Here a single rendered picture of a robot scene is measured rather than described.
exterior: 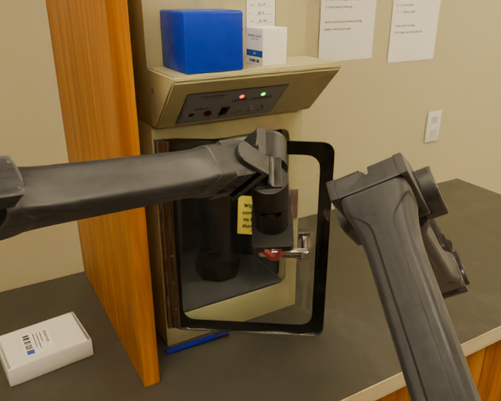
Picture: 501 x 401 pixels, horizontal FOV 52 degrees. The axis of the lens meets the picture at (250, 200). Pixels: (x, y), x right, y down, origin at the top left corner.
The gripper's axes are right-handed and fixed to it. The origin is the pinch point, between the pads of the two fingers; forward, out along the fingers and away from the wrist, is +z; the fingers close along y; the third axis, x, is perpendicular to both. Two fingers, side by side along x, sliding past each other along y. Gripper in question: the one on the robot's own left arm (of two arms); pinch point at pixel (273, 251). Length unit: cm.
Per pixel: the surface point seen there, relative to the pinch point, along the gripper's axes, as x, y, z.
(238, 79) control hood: -4.4, -16.5, -25.0
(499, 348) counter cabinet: 52, 0, 46
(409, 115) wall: 48, -87, 50
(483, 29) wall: 77, -114, 35
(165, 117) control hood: -16.9, -13.7, -20.3
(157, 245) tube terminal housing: -22.6, -5.5, 4.9
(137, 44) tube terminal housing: -21.4, -25.1, -26.8
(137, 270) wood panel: -23.1, 4.6, -2.8
